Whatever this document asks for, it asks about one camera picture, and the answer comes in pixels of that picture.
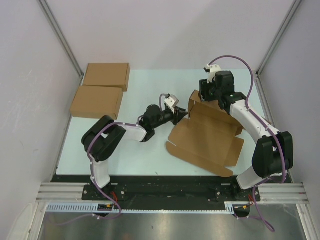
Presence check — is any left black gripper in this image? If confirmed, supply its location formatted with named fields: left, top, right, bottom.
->
left=152, top=106, right=188, bottom=130

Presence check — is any cardboard box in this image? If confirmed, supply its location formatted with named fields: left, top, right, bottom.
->
left=83, top=63, right=131, bottom=92
left=165, top=90, right=245, bottom=178
left=69, top=85, right=124, bottom=120

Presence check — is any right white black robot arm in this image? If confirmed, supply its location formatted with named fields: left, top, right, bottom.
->
left=199, top=69, right=294, bottom=201

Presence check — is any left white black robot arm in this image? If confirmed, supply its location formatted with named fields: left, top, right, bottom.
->
left=81, top=104, right=188, bottom=200

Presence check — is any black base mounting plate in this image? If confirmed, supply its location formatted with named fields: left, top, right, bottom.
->
left=51, top=174, right=293, bottom=202

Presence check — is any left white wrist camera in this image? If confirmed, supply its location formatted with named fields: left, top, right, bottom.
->
left=164, top=94, right=179, bottom=113

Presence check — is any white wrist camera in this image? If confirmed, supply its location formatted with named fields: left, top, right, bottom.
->
left=164, top=94, right=179, bottom=113
left=204, top=64, right=222, bottom=84

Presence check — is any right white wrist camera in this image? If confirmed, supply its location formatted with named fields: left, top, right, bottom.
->
left=204, top=64, right=222, bottom=84

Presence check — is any white slotted cable duct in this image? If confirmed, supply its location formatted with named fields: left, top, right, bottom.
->
left=46, top=202, right=251, bottom=214

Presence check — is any right aluminium frame post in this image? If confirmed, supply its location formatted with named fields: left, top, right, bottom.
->
left=256, top=0, right=304, bottom=77

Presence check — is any aluminium frame post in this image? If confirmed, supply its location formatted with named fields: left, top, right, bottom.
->
left=256, top=0, right=304, bottom=77
left=37, top=0, right=84, bottom=78

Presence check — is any aluminium front rail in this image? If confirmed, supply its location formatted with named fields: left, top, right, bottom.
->
left=36, top=183, right=309, bottom=204

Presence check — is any left aluminium frame post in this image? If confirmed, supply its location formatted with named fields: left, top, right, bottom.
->
left=37, top=0, right=84, bottom=78

